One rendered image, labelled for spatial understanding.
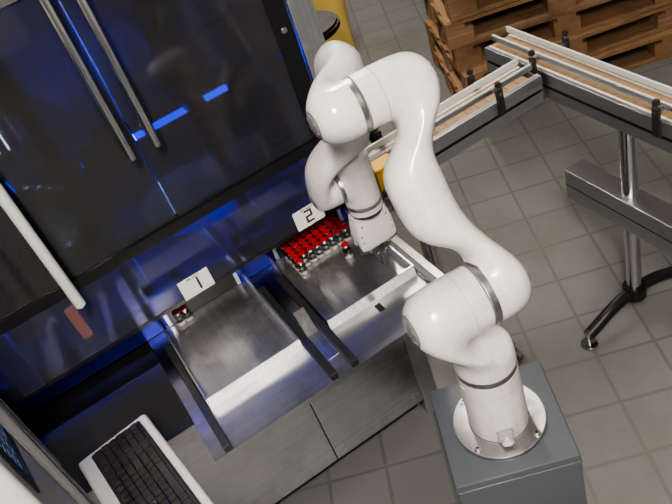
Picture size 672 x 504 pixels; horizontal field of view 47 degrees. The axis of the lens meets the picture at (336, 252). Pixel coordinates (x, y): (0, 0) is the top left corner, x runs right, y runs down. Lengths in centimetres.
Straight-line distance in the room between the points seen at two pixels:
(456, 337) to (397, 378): 124
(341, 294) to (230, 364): 33
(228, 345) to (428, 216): 84
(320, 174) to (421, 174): 39
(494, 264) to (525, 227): 202
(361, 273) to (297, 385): 37
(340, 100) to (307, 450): 150
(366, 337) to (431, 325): 56
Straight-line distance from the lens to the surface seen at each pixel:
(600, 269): 312
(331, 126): 125
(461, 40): 383
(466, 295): 131
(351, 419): 254
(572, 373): 280
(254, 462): 245
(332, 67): 134
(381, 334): 183
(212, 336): 201
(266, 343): 192
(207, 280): 197
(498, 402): 150
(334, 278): 201
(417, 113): 129
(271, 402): 180
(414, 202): 128
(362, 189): 171
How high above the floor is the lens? 221
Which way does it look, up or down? 39 degrees down
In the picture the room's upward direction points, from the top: 21 degrees counter-clockwise
